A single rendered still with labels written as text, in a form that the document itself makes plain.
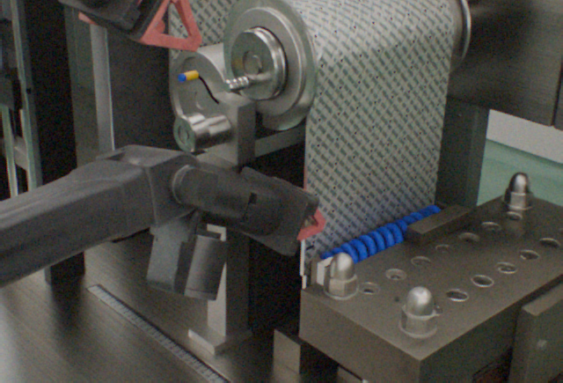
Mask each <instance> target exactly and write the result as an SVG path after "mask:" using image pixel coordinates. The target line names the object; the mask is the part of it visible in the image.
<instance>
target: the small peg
mask: <svg viewBox="0 0 563 383"><path fill-rule="evenodd" d="M251 84H252V83H251V80H250V78H249V77H248V76H244V77H238V78H234V79H232V80H227V81H225V83H224V90H225V91H226V92H227V93H234V92H239V91H243V90H246V89H249V88H250V87H251Z"/></svg>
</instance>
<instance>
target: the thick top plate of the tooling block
mask: <svg viewBox="0 0 563 383"><path fill-rule="evenodd" d="M504 197H505V194H502V195H499V196H497V197H495V198H493V199H491V200H489V201H487V202H485V203H482V204H480V205H478V206H476V207H474V208H472V209H471V211H472V213H471V220H470V223H469V224H467V225H464V226H461V227H459V228H457V229H456V230H454V231H452V232H449V233H447V234H445V235H443V236H442V237H440V238H438V239H435V240H433V241H431V242H429V243H427V244H426V245H424V246H422V247H421V246H418V245H415V244H414V243H412V242H410V241H408V240H406V239H405V240H403V241H401V242H399V243H398V244H396V245H394V246H391V247H388V248H386V249H385V250H383V251H381V252H379V253H377V254H374V255H372V256H370V257H368V258H366V259H364V260H362V261H359V262H357V263H356V264H355V274H356V276H357V285H356V287H357V289H358V293H357V295H356V296H355V297H354V298H351V299H348V300H337V299H333V298H329V297H327V296H326V295H325V293H324V285H322V284H319V283H318V282H316V283H314V284H312V285H310V286H308V287H305V288H303V289H302V290H301V312H300V333H299V336H300V337H301V338H302V339H304V340H305V341H306V342H308V343H310V344H311V345H313V346H314V347H316V348H318V349H319V350H321V351H323V353H324V354H326V355H327V356H328V357H330V358H332V359H333V360H335V361H337V362H338V363H340V364H341V365H343V366H346V367H347V368H348V369H350V370H351V371H353V372H355V374H357V375H358V376H360V377H361V378H363V379H365V380H367V381H368V382H369V383H459V382H460V381H462V380H463V379H465V378H467V377H468V376H470V375H471V374H473V373H474V372H476V371H477V370H478V369H479V368H481V367H482V366H484V365H486V364H487V363H489V362H490V361H492V360H493V359H496V358H497V357H498V356H500V355H501V354H502V353H504V352H505V351H507V350H509V349H510V348H512V347H513V346H514V342H515V332H516V326H517V321H518V314H519V309H520V307H521V306H523V305H525V304H526V303H528V302H530V301H531V300H532V299H534V298H535V297H538V296H540V295H541V294H543V293H544V292H546V291H548V290H550V289H551V288H552V287H553V286H555V285H556V284H559V283H561V282H563V207H562V206H559V205H557V204H555V203H551V202H549V201H547V200H545V199H543V198H540V197H537V196H534V195H533V196H532V200H531V202H532V208H531V209H530V210H525V211H520V210H513V209H510V208H508V207H506V206H505V205H504V204H503V203H502V201H503V199H504ZM416 287H424V288H426V289H428V290H429V291H430V293H431V294H432V297H433V300H434V304H435V305H434V309H435V312H436V313H437V315H436V322H435V324H436V332H435V334H434V335H433V336H431V337H429V338H413V337H410V336H407V335H405V334H403V333H402V332H401V331H400V329H399V326H398V324H399V321H400V320H401V313H402V306H404V305H405V304H406V298H407V295H408V294H409V292H410V291H411V290H412V289H414V288H416Z"/></svg>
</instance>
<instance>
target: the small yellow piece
mask: <svg viewBox="0 0 563 383"><path fill-rule="evenodd" d="M198 78H199V79H200V81H202V83H203V84H204V85H205V87H206V89H207V91H208V94H209V96H210V97H211V99H212V100H213V101H214V102H215V103H216V104H218V105H219V101H218V100H217V99H216V98H215V97H214V96H213V94H212V92H211V91H210V89H209V87H208V84H207V83H206V81H205V80H204V79H203V78H202V77H201V76H200V75H199V73H198V72H197V71H191V72H187V73H183V74H180V75H178V80H179V82H186V81H191V80H195V79H198Z"/></svg>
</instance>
